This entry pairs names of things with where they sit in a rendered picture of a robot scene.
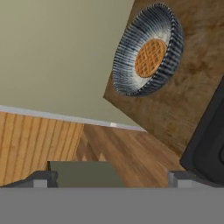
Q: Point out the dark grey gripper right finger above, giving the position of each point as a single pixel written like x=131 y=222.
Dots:
x=186 y=178

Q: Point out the round golden waffle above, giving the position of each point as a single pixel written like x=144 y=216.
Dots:
x=150 y=57

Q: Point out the blue striped bowl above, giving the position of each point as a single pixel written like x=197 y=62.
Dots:
x=128 y=70

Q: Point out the black microwave oven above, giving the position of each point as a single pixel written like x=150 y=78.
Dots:
x=208 y=145

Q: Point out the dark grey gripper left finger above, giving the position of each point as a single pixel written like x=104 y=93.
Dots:
x=43 y=178

